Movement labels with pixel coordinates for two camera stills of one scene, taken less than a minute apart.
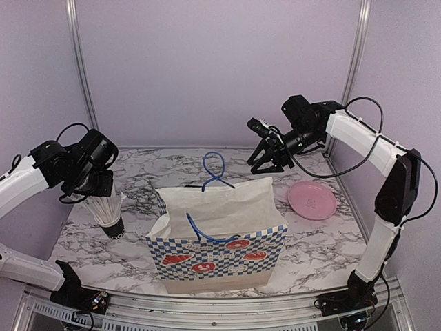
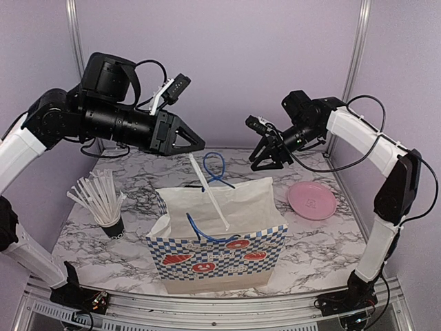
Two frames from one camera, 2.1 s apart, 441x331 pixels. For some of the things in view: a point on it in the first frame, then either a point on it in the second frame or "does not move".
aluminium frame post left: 74,19 does not move
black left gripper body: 97,187 -> 163,118
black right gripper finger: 264,145 does not move
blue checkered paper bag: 218,237 does not move
